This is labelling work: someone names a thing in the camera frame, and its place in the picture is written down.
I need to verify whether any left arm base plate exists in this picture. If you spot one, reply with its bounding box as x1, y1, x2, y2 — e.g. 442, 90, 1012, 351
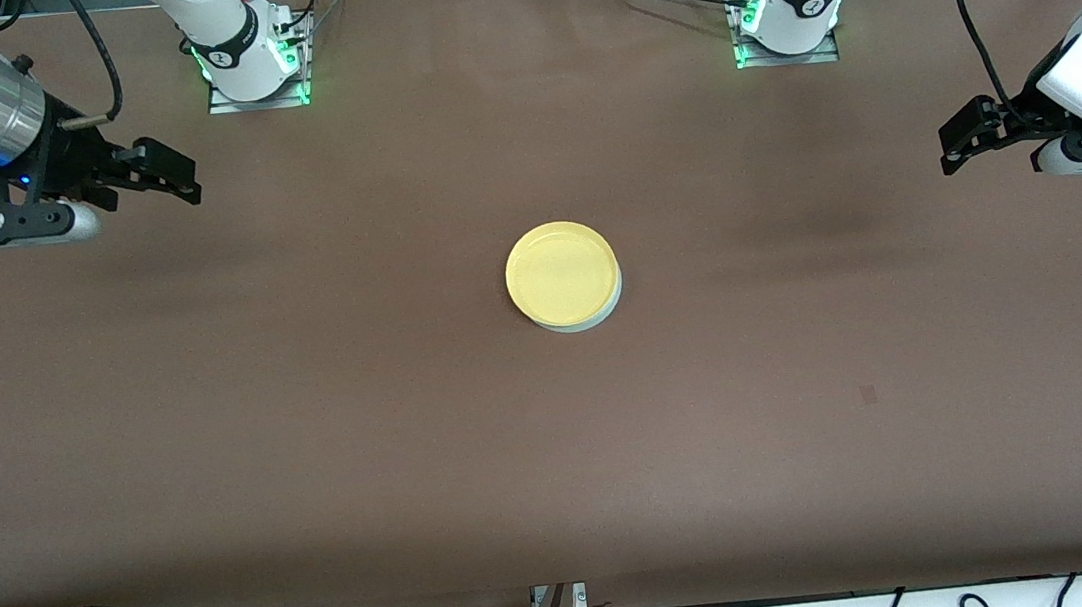
727, 0, 841, 74

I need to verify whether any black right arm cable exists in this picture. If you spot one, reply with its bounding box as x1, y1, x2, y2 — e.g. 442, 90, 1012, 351
0, 0, 128, 135

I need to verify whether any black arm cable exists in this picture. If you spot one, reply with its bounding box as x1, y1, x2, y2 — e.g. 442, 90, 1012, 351
0, 0, 128, 135
956, 0, 1031, 134

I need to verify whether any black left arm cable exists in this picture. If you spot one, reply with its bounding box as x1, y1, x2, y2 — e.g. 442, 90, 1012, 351
956, 0, 1031, 134

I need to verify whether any yellow plate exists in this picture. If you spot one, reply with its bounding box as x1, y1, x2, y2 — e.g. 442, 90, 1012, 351
500, 215, 626, 334

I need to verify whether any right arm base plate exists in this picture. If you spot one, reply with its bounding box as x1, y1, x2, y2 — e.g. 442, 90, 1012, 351
198, 6, 317, 117

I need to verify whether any brown table cover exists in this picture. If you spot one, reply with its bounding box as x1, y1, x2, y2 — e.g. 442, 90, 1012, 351
0, 0, 1082, 607

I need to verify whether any pale green plate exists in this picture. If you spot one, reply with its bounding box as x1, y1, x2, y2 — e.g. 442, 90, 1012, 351
524, 270, 629, 339

